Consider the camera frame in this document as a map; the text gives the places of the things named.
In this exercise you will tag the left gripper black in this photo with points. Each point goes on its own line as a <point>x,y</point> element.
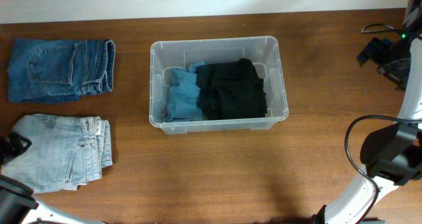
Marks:
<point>14,151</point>

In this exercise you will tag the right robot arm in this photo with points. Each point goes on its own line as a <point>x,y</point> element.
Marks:
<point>390,156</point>

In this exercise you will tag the black garment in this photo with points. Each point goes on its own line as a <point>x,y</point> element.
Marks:
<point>231,90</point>

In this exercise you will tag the teal blue shirt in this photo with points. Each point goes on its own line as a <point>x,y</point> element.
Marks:
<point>183,95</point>

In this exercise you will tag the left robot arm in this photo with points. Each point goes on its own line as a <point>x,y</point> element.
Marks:
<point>18,202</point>

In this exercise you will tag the light blue jeans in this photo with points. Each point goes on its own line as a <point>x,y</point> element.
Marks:
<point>66,152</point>

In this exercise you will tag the dark blue jeans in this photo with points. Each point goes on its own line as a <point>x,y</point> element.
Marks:
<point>59,71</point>

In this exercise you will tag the clear plastic storage container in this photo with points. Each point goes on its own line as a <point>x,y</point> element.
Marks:
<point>264,53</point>

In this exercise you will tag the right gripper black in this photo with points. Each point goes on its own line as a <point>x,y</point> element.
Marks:
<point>370,51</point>

